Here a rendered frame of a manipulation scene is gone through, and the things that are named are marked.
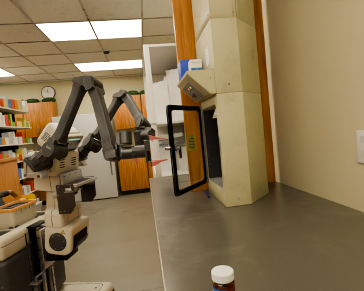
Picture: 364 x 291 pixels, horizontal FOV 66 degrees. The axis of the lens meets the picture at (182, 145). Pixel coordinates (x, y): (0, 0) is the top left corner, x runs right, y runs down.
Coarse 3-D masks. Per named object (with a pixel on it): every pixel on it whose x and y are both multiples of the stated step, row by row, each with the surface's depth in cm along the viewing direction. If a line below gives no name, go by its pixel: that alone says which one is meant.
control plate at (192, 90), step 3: (189, 84) 124; (186, 87) 131; (189, 87) 128; (192, 87) 124; (183, 90) 140; (186, 90) 136; (189, 90) 132; (192, 90) 128; (195, 90) 124; (189, 93) 137; (192, 93) 132; (195, 93) 129; (198, 93) 125; (198, 96) 130; (201, 96) 127; (195, 99) 139
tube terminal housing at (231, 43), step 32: (224, 32) 113; (224, 64) 114; (256, 64) 128; (224, 96) 114; (256, 96) 127; (224, 128) 115; (256, 128) 125; (224, 160) 115; (256, 160) 123; (224, 192) 118; (256, 192) 122
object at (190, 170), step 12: (168, 120) 119; (180, 120) 127; (192, 120) 137; (168, 132) 119; (180, 132) 127; (192, 132) 136; (180, 144) 126; (192, 144) 136; (192, 156) 135; (180, 168) 125; (192, 168) 134; (180, 180) 124; (192, 180) 134
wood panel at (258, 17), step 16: (176, 0) 147; (256, 0) 153; (176, 16) 147; (192, 16) 148; (256, 16) 153; (176, 32) 148; (192, 32) 149; (256, 32) 153; (176, 48) 149; (192, 48) 149; (272, 144) 157; (272, 160) 158; (272, 176) 158
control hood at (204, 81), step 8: (192, 72) 112; (200, 72) 113; (208, 72) 113; (184, 80) 124; (192, 80) 115; (200, 80) 113; (208, 80) 113; (200, 88) 117; (208, 88) 113; (208, 96) 123
